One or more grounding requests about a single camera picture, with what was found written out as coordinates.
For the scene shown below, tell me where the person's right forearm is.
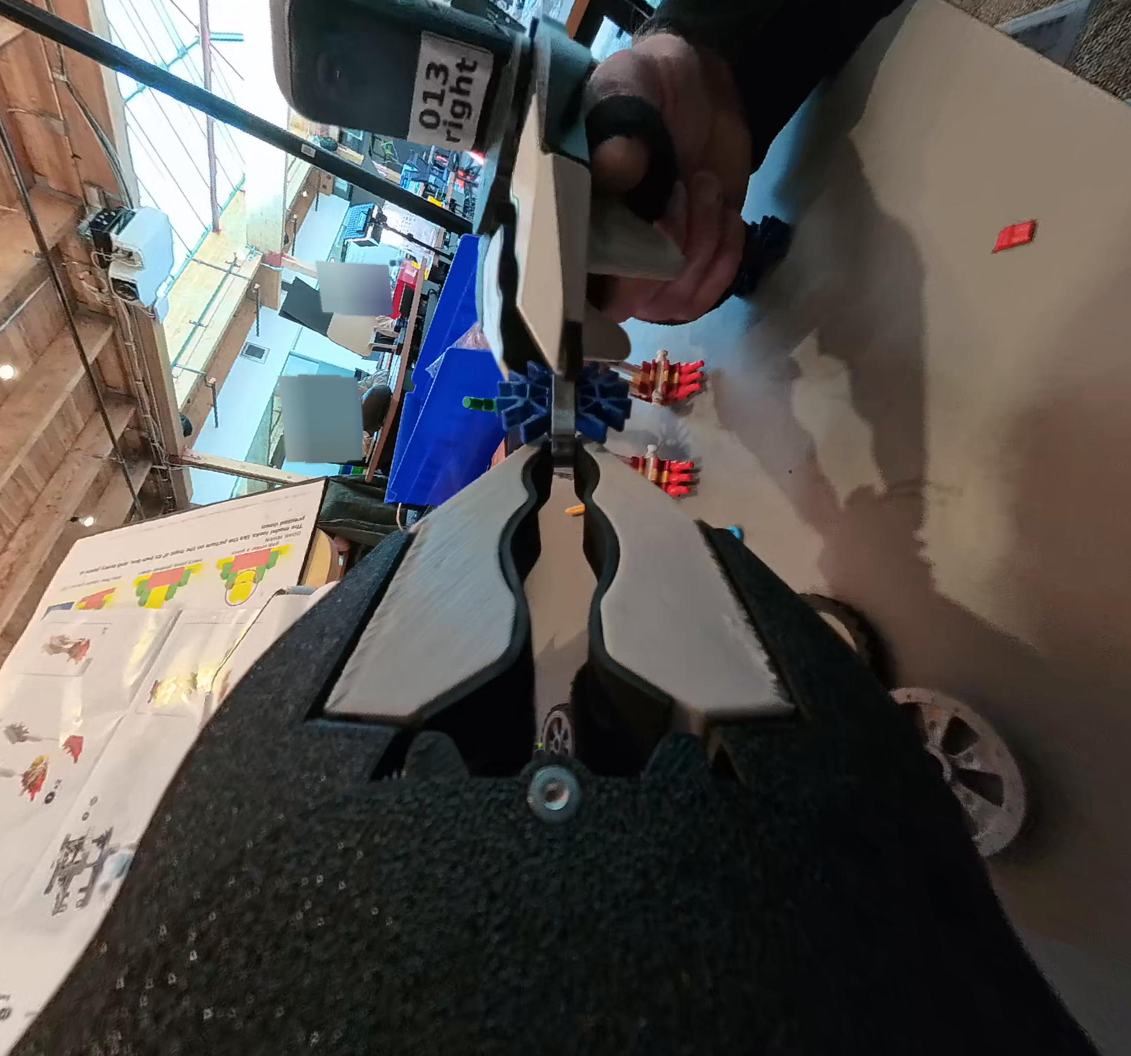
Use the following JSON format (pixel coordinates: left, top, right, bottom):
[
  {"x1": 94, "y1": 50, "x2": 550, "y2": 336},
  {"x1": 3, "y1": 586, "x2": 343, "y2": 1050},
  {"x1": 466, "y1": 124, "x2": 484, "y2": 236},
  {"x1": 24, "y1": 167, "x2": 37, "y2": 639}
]
[{"x1": 636, "y1": 0, "x2": 968, "y2": 174}]

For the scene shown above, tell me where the person's right hand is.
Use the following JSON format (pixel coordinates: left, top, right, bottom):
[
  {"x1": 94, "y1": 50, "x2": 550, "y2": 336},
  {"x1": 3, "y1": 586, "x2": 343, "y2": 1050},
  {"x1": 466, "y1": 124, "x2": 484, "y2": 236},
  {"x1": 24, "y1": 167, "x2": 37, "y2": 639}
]
[{"x1": 583, "y1": 35, "x2": 770, "y2": 326}]

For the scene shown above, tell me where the black metal pole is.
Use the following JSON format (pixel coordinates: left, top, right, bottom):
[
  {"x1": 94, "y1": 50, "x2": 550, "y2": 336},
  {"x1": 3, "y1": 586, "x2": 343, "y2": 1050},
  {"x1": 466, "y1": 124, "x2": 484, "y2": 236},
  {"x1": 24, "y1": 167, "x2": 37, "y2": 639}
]
[{"x1": 0, "y1": 0, "x2": 482, "y2": 236}]

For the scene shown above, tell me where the white wall box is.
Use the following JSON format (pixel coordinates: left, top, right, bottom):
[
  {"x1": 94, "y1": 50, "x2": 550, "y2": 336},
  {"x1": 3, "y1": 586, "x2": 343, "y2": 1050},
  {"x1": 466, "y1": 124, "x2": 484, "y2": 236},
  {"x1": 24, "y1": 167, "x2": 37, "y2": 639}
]
[{"x1": 84, "y1": 206, "x2": 175, "y2": 308}]

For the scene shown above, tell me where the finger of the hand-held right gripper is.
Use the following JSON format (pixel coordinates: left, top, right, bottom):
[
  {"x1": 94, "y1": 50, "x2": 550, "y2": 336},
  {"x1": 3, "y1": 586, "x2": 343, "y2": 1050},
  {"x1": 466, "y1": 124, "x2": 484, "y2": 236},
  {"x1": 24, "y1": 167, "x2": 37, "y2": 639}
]
[
  {"x1": 475, "y1": 224, "x2": 556, "y2": 379},
  {"x1": 511, "y1": 131, "x2": 634, "y2": 379}
]

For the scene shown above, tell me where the grey spoked wheel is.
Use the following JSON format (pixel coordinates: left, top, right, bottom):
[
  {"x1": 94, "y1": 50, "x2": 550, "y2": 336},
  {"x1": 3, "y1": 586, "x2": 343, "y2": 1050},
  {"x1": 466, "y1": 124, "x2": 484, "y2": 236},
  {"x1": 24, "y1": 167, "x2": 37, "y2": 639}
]
[{"x1": 888, "y1": 687, "x2": 1030, "y2": 858}]

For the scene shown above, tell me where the toy dinosaur model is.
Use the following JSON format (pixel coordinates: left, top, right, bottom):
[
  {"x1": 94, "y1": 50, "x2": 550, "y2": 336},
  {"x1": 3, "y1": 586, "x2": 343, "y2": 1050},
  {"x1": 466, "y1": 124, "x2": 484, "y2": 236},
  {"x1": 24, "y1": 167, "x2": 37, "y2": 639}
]
[{"x1": 462, "y1": 352, "x2": 708, "y2": 499}]

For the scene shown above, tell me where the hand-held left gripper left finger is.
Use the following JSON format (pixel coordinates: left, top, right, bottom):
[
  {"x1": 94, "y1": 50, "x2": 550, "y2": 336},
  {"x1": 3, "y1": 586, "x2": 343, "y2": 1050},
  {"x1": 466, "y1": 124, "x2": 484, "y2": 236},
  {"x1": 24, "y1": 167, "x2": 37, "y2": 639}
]
[{"x1": 322, "y1": 442, "x2": 553, "y2": 779}]

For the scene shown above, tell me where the large white instruction sheet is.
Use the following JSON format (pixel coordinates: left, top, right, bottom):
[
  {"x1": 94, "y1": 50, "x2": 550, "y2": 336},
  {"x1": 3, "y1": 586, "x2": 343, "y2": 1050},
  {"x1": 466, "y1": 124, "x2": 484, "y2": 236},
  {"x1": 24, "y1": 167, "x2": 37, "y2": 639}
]
[{"x1": 0, "y1": 477, "x2": 330, "y2": 1052}]

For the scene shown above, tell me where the blue snowflake connector pair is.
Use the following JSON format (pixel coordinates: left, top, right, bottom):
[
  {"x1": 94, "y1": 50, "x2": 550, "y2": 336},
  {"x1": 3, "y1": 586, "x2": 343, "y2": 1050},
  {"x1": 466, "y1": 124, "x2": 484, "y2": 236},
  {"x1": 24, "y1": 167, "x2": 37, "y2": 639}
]
[{"x1": 495, "y1": 360, "x2": 633, "y2": 443}]

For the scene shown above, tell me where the round wooden table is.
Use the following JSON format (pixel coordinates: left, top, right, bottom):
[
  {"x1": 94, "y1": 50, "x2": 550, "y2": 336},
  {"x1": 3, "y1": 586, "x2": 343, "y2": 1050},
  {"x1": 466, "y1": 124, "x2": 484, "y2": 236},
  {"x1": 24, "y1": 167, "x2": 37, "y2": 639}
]
[{"x1": 305, "y1": 530, "x2": 350, "y2": 587}]

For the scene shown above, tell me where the plain blue plastic bin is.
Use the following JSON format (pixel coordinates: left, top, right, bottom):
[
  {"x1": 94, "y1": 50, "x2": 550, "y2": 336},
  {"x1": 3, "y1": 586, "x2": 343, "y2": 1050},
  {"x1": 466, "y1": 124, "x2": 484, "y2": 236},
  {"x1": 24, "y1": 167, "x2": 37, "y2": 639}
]
[{"x1": 386, "y1": 233, "x2": 535, "y2": 509}]

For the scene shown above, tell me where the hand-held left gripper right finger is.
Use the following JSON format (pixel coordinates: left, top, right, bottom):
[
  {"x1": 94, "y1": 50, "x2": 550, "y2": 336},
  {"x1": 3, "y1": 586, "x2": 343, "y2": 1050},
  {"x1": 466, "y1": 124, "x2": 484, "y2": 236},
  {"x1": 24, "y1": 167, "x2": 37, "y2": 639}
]
[{"x1": 570, "y1": 442, "x2": 796, "y2": 774}]

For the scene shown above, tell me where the grey clip connector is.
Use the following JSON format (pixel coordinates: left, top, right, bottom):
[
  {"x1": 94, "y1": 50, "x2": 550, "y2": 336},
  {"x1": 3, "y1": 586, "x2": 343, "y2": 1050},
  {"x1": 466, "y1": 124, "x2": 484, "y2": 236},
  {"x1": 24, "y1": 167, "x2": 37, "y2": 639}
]
[{"x1": 550, "y1": 371, "x2": 580, "y2": 465}]

